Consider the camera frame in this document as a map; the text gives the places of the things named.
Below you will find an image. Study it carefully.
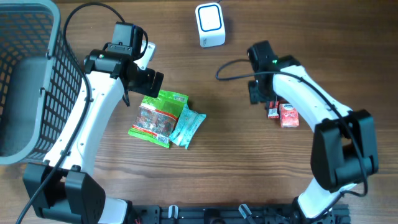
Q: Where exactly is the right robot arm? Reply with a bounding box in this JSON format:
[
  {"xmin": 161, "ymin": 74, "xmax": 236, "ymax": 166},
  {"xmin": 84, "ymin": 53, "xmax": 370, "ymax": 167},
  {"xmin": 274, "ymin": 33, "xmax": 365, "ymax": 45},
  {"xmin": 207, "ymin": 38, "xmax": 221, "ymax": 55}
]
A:
[{"xmin": 247, "ymin": 40, "xmax": 379, "ymax": 223}]

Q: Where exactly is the red white tissue pack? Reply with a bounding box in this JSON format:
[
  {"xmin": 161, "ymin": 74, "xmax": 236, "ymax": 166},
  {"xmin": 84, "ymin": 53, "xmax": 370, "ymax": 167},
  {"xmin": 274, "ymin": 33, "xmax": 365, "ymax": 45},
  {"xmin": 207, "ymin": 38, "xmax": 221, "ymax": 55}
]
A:
[{"xmin": 279, "ymin": 103, "xmax": 299, "ymax": 128}]

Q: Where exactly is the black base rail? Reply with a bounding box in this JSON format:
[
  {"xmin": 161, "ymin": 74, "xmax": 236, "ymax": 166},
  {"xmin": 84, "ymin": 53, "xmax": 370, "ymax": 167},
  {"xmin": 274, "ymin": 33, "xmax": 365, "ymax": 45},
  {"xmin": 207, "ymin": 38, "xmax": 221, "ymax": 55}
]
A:
[{"xmin": 127, "ymin": 203, "xmax": 351, "ymax": 224}]

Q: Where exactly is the teal snack packet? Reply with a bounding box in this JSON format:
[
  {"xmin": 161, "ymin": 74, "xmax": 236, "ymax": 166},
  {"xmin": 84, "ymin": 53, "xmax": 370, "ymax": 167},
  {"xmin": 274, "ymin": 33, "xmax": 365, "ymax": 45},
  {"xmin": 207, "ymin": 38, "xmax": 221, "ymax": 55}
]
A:
[{"xmin": 169, "ymin": 104, "xmax": 206, "ymax": 149}]

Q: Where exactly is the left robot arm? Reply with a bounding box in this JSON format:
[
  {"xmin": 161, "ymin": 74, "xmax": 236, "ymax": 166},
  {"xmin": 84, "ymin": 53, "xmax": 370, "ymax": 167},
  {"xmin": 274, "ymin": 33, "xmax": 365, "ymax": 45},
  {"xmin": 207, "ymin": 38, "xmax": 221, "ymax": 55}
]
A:
[{"xmin": 23, "ymin": 22, "xmax": 164, "ymax": 223}]

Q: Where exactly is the white barcode scanner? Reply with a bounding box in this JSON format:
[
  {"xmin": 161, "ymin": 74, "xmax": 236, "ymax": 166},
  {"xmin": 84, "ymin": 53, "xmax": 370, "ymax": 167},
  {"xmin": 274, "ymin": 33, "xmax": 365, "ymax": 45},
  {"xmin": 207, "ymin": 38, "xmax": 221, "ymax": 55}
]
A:
[{"xmin": 195, "ymin": 2, "xmax": 226, "ymax": 48}]

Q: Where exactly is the grey plastic mesh basket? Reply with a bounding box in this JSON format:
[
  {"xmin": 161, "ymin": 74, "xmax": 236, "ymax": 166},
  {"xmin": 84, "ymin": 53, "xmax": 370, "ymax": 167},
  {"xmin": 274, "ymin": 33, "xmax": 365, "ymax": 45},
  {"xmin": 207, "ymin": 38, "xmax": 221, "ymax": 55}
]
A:
[{"xmin": 1, "ymin": 1, "xmax": 82, "ymax": 165}]

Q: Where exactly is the red coffee stick sachet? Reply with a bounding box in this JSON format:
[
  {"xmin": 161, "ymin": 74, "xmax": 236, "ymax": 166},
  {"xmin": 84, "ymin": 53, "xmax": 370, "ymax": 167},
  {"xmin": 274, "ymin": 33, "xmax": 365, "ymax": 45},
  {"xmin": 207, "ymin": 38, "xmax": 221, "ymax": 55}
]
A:
[{"xmin": 267, "ymin": 101, "xmax": 279, "ymax": 119}]

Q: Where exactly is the green candy bag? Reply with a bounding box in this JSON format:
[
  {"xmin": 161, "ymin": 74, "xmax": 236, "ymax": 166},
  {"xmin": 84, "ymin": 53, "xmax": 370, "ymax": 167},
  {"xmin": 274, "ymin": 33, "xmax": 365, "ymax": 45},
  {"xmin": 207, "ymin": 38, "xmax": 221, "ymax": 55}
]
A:
[{"xmin": 128, "ymin": 90, "xmax": 188, "ymax": 148}]

